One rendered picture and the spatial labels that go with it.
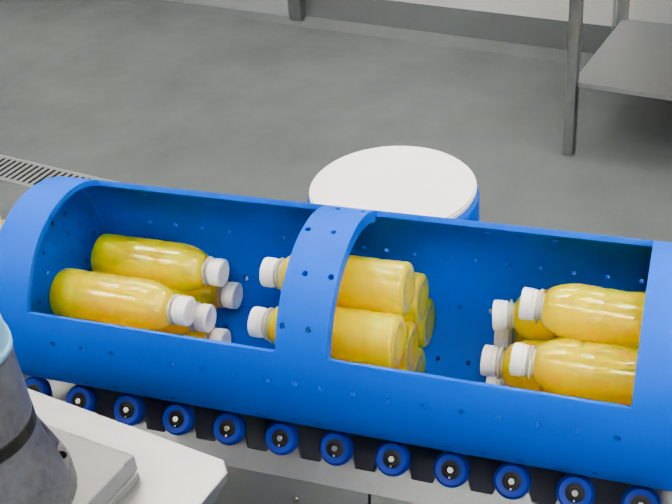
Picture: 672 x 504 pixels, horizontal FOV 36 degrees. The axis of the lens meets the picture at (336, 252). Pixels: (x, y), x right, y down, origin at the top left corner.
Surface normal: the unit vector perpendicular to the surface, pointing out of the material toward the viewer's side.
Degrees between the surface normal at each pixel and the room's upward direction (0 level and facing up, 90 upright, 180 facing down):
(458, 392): 75
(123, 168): 0
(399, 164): 0
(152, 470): 0
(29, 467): 70
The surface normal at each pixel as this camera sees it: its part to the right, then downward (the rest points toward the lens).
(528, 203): -0.08, -0.83
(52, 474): 0.90, -0.24
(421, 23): -0.49, 0.31
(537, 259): -0.28, 0.77
